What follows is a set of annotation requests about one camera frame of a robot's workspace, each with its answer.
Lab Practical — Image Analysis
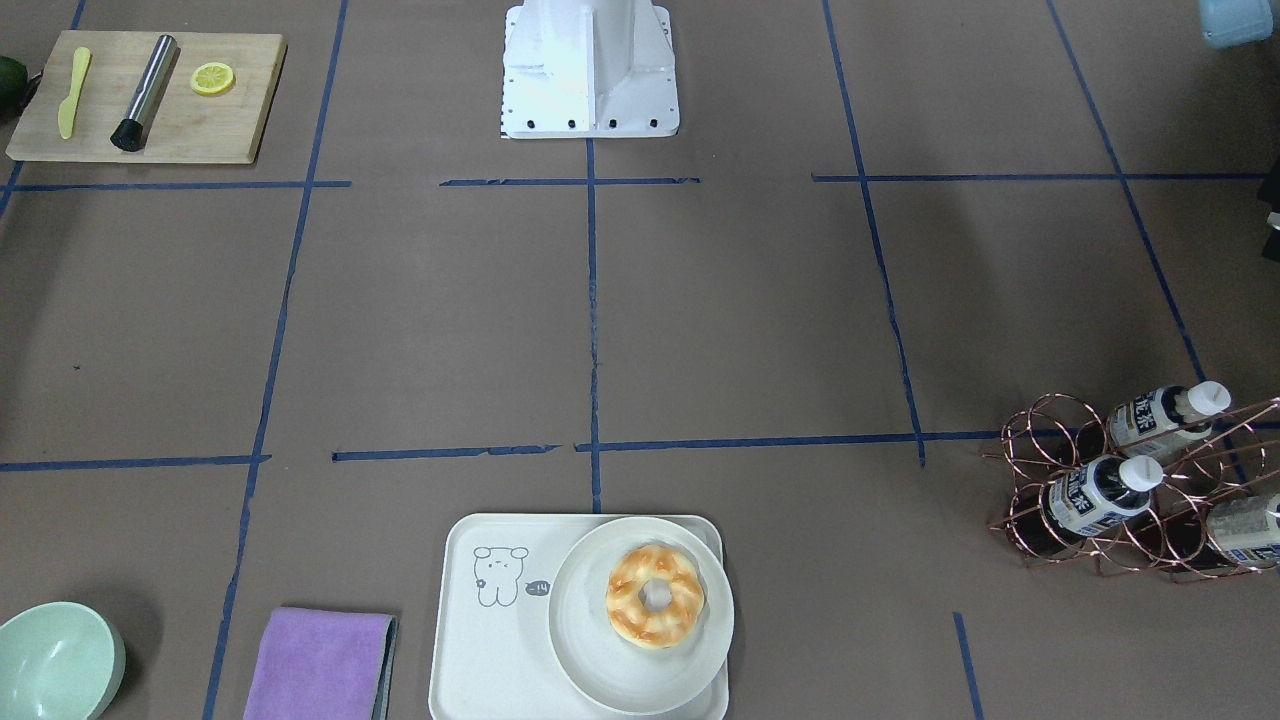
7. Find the rear tea bottle in rack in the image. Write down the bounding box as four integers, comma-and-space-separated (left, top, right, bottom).
1165, 492, 1279, 571

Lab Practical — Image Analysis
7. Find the tea bottle in rack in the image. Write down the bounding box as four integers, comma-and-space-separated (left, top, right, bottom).
1165, 492, 1279, 571
1006, 455, 1165, 560

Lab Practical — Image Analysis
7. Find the tea bottle white cap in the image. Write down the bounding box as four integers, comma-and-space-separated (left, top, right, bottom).
1076, 380, 1233, 466

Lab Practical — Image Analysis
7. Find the steel muddler black tip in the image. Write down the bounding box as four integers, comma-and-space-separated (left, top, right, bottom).
110, 35, 179, 152

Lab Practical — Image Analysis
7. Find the folded purple cloth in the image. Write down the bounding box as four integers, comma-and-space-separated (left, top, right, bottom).
243, 607, 398, 719

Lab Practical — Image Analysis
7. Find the mint green bowl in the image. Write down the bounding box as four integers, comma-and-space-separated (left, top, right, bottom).
1, 601, 125, 719

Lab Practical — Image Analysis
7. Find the glazed ring donut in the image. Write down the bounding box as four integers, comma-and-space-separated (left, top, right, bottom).
604, 544, 705, 650

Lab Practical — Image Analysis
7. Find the cream rectangular serving tray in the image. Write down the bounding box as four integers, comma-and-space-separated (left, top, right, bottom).
428, 512, 730, 719

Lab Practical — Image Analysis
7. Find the yellow plastic knife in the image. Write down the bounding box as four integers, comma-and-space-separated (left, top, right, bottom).
58, 46, 92, 140

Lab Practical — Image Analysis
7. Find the lemon slice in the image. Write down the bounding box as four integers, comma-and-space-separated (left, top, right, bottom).
189, 61, 236, 97

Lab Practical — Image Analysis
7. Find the copper wire bottle rack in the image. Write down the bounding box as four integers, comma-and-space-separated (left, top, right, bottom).
986, 393, 1277, 583

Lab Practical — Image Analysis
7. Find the round cream plate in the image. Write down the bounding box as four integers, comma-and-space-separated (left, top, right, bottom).
548, 516, 735, 716

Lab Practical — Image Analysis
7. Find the wooden cutting board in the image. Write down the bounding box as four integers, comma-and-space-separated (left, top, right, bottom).
6, 29, 287, 164

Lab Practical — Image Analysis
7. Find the front tea bottle in rack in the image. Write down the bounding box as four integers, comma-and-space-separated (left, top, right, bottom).
1006, 455, 1165, 560

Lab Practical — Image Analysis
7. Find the green lime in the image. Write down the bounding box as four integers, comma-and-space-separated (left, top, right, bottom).
0, 56, 29, 120

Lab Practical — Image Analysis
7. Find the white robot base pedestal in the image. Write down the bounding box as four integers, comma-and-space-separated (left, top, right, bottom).
500, 1, 681, 140

